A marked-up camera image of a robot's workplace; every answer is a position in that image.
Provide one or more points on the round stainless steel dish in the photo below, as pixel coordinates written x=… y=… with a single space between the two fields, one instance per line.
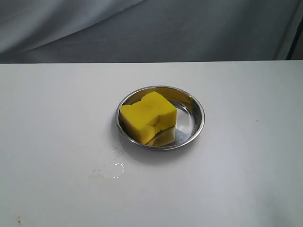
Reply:
x=189 y=122

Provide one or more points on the yellow sponge block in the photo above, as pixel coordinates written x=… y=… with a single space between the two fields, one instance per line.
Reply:
x=147 y=117

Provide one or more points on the grey backdrop cloth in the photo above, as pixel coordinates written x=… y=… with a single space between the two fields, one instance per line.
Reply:
x=113 y=31

